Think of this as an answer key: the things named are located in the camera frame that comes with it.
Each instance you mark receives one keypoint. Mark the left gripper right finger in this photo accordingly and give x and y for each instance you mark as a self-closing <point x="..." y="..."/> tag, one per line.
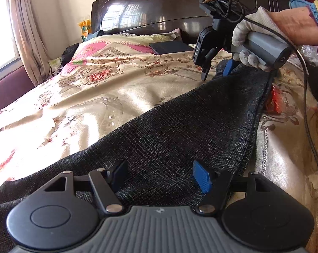
<point x="214" y="185"/>

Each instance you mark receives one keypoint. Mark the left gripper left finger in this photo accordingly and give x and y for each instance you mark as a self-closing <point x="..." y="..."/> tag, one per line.
<point x="105" y="183"/>

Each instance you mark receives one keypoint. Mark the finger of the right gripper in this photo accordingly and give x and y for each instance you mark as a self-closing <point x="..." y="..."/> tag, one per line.
<point x="206" y="63"/>
<point x="228" y="68"/>

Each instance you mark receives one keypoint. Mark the dark grey plaid pants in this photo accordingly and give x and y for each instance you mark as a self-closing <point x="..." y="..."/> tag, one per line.
<point x="215" y="123"/>

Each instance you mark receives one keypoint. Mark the right gloved hand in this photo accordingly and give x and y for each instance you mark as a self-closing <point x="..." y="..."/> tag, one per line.
<point x="243" y="28"/>

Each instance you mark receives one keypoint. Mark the black tablet case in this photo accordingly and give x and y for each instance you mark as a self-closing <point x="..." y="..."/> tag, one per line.
<point x="169" y="47"/>

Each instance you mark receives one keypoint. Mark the dark wooden headboard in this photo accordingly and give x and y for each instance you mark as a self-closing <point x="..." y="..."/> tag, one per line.
<point x="161" y="16"/>

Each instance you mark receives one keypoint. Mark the floral bed quilt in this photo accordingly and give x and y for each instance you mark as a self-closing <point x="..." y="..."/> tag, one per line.
<point x="116" y="78"/>

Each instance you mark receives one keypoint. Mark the yellow snack bag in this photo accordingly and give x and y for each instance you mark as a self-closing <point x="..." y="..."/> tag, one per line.
<point x="85" y="28"/>

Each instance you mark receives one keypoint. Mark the black bag on nightstand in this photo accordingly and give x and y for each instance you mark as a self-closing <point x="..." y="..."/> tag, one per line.
<point x="68" y="54"/>

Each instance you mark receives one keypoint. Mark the right beige curtain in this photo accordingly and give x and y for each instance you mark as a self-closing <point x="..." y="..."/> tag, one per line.
<point x="30" y="46"/>

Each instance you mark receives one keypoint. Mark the maroon window bench cushion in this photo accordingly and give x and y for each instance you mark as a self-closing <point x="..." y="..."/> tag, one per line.
<point x="13" y="86"/>

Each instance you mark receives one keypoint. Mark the window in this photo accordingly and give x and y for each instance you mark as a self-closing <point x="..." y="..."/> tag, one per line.
<point x="8" y="50"/>

